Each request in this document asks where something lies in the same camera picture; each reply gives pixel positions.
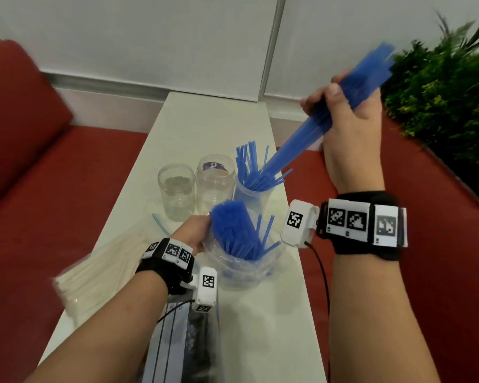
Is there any person's right hand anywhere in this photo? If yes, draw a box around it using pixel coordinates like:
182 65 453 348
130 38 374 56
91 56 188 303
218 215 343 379
300 71 386 195

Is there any person's left hand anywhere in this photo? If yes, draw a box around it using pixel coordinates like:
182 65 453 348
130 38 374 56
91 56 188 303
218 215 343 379
170 215 213 256

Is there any clear glass jar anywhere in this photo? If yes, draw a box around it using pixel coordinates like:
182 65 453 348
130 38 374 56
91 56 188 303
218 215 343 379
195 154 236 215
158 163 196 223

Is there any large bundle of blue straws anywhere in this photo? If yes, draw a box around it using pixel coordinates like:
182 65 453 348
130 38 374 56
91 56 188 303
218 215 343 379
209 199 282 262

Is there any small bunch of blue straws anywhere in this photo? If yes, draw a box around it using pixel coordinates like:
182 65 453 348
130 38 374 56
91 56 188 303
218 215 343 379
261 43 396 176
234 140 294 192

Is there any frosted plastic jar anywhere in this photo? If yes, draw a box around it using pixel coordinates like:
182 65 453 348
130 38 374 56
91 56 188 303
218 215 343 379
232 181 272 220

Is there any clear plastic bag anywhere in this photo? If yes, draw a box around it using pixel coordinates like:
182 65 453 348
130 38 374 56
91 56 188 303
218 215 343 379
201 211 286 292

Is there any bag of black straws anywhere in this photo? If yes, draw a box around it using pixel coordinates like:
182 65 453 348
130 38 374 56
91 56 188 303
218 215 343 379
183 311 220 383

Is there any person's left forearm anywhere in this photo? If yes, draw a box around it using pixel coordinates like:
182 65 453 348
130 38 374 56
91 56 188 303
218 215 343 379
23 271 170 383

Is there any person's right forearm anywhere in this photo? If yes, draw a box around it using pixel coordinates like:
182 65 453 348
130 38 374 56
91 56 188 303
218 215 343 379
329 253 440 383

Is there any clear blue-zip bag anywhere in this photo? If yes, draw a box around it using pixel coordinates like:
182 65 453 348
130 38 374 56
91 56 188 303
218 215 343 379
52 213 172 330

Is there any black left wristband with markers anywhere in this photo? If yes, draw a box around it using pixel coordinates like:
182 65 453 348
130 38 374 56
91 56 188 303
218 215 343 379
135 238 195 296

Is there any black wristband with markers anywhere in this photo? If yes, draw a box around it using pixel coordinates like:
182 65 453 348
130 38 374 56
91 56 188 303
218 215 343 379
135 238 195 296
317 191 408 262

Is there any black right wristband with markers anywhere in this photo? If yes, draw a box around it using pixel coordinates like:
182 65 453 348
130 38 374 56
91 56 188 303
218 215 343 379
317 191 408 262

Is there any green plant hedge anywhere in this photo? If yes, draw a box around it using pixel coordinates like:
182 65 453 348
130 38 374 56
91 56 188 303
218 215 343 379
381 3 479 212

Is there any clear bag with white strips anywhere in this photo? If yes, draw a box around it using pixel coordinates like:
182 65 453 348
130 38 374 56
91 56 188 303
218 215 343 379
142 293 224 383

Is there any red sofa beside plant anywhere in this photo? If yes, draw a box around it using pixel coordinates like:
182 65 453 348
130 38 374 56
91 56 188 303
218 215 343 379
283 115 479 383

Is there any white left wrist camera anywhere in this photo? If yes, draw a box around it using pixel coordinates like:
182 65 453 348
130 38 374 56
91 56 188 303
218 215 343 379
191 267 218 314

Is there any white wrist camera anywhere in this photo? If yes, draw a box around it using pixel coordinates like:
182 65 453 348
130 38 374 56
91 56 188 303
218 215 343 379
191 267 218 314
280 199 320 249

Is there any black left camera cable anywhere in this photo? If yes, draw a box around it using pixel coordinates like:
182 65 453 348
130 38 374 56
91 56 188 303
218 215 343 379
156 299 195 324

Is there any black camera cable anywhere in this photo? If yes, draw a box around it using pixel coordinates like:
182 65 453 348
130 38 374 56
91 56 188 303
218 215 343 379
156 299 195 324
304 242 331 383

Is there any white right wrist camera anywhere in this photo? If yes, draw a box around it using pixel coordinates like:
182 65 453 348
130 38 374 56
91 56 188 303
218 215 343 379
280 199 320 249

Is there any black right camera cable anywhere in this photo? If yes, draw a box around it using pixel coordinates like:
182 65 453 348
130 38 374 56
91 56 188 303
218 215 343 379
304 242 331 383

